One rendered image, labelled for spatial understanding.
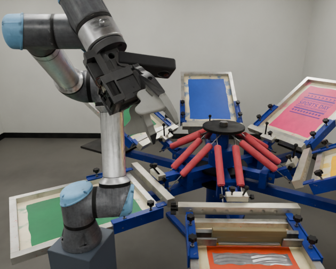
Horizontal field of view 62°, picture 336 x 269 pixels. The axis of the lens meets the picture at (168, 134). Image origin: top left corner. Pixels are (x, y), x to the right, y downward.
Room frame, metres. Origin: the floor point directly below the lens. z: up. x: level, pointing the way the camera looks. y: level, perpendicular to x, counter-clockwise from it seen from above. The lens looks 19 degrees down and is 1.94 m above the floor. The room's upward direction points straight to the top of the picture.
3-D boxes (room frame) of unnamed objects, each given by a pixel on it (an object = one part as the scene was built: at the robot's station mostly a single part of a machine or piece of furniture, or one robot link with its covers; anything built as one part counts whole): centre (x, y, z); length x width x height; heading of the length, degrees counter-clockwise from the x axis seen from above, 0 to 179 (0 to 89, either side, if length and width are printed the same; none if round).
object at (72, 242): (0.88, 0.33, 1.25); 0.15 x 0.15 x 0.10
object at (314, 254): (1.14, -0.67, 0.98); 0.30 x 0.05 x 0.07; 179
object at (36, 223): (1.52, 0.38, 1.05); 1.08 x 0.61 x 0.23; 119
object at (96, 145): (2.30, 0.16, 0.91); 1.34 x 0.41 x 0.08; 59
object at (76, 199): (0.88, 0.33, 1.37); 0.13 x 0.12 x 0.14; 97
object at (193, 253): (1.15, -0.12, 0.98); 0.30 x 0.05 x 0.07; 179
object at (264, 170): (1.96, -0.41, 0.99); 0.82 x 0.79 x 0.12; 179
